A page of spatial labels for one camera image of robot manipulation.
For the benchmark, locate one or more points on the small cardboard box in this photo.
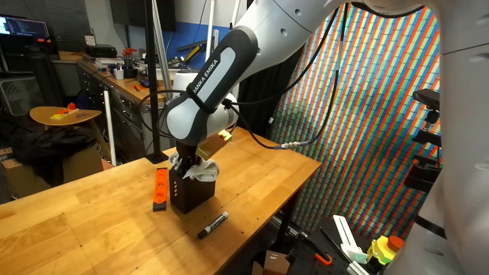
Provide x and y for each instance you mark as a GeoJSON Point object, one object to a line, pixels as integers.
{"type": "Point", "coordinates": [272, 263]}

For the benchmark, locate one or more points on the white plastic bracket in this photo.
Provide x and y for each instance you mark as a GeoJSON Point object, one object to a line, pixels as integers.
{"type": "Point", "coordinates": [348, 239]}

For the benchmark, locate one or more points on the black perforated box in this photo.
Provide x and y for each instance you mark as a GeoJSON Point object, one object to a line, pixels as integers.
{"type": "Point", "coordinates": [191, 196]}

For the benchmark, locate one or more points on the black bag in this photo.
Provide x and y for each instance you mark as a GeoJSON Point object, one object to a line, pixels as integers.
{"type": "Point", "coordinates": [50, 147]}

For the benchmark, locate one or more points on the white upright frame pole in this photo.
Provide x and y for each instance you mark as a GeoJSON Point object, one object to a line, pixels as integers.
{"type": "Point", "coordinates": [109, 127]}

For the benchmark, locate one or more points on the white terry towel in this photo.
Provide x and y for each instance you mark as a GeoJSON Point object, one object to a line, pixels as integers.
{"type": "Point", "coordinates": [203, 171]}

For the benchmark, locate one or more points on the black marker with white label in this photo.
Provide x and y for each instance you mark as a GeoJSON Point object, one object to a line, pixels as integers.
{"type": "Point", "coordinates": [212, 225]}

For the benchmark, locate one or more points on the orange and yellow toy pieces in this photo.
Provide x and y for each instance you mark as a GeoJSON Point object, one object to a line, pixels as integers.
{"type": "Point", "coordinates": [63, 113]}

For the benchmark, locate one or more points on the lit computer monitor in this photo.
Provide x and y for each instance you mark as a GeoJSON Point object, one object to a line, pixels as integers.
{"type": "Point", "coordinates": [23, 26]}

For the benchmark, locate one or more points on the wooden top workbench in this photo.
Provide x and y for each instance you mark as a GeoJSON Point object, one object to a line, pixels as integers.
{"type": "Point", "coordinates": [122, 86]}

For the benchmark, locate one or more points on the orange and black tool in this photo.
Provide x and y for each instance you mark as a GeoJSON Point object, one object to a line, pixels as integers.
{"type": "Point", "coordinates": [161, 190]}

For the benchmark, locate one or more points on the yellow red emergency stop button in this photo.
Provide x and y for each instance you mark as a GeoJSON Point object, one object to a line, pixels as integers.
{"type": "Point", "coordinates": [384, 249]}

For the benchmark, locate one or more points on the black camera on stand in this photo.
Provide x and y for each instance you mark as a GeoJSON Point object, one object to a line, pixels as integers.
{"type": "Point", "coordinates": [425, 138]}

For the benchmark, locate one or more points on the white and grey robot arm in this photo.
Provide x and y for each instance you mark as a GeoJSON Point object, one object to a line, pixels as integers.
{"type": "Point", "coordinates": [223, 71]}

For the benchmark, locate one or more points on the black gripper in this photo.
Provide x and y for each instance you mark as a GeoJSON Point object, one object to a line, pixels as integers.
{"type": "Point", "coordinates": [186, 156]}

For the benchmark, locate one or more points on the black vertical stand pole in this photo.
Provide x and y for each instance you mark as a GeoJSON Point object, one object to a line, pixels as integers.
{"type": "Point", "coordinates": [151, 81]}

